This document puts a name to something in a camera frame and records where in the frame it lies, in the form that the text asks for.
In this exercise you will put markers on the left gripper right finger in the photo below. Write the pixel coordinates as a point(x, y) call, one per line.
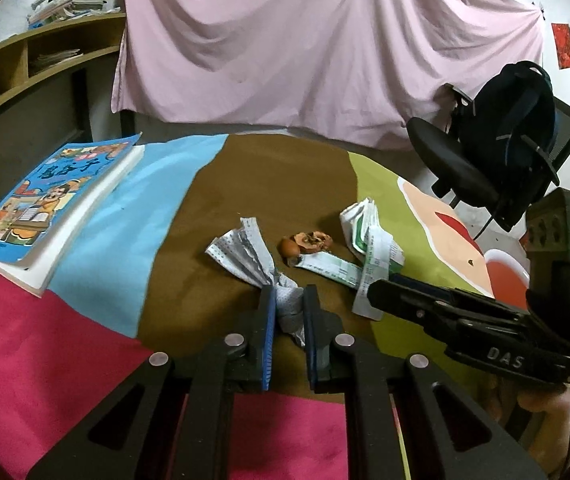
point(405, 418)

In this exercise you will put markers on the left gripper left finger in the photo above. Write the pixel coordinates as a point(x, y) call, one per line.
point(170, 418)

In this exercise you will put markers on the twisted grey paper scrap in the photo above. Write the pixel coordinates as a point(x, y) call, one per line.
point(244, 254)

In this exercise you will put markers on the green white leaflet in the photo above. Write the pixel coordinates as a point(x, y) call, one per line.
point(375, 248)

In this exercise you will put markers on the red plastic trash bin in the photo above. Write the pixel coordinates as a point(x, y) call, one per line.
point(509, 280)

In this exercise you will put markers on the person's right hand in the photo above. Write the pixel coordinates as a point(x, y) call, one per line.
point(551, 445)

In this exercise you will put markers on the small green white packet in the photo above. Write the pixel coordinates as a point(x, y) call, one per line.
point(331, 267)

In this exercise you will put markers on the colourful table cloth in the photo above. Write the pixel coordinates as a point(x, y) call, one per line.
point(138, 279)

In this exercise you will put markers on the brown fruit peel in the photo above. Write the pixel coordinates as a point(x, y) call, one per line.
point(292, 248)

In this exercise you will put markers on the black office chair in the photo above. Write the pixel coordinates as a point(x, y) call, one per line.
point(505, 195)

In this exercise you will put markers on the dark blue backpack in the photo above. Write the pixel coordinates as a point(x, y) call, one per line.
point(512, 127)

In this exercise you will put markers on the blue children's book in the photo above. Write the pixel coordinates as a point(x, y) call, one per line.
point(44, 212)

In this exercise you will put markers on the pink hanging sheet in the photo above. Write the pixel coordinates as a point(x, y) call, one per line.
point(349, 70)

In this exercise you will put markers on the wooden curved shelf desk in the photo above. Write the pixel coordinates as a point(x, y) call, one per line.
point(39, 55)

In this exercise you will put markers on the stack of books on shelf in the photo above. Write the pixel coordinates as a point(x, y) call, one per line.
point(49, 11)

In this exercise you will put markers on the red paper wall decoration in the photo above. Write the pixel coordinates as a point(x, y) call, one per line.
point(561, 35)

